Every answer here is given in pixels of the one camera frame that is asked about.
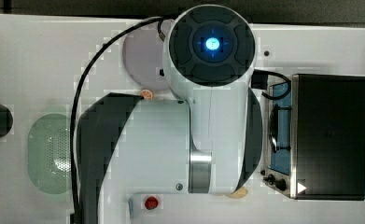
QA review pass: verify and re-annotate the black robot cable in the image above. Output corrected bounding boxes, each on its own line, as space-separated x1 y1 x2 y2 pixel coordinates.
69 16 165 224

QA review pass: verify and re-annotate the lilac round plate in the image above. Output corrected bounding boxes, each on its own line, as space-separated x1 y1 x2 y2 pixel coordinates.
122 22 169 91

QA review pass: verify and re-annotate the peeled banana toy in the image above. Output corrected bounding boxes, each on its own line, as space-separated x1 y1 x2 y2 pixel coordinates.
225 187 248 199

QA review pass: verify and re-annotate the red tomato toy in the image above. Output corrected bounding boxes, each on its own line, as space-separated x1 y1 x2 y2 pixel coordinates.
145 196 159 210

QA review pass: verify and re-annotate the orange slice toy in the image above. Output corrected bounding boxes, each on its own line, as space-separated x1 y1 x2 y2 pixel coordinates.
139 90 154 100

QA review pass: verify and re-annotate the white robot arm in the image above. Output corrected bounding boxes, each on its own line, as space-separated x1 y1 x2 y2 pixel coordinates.
76 5 263 224

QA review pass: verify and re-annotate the green perforated strainer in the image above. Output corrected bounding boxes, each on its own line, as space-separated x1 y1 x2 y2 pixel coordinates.
27 114 71 194

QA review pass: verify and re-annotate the silver toaster oven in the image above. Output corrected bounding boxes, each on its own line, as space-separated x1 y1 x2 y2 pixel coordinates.
260 74 365 201

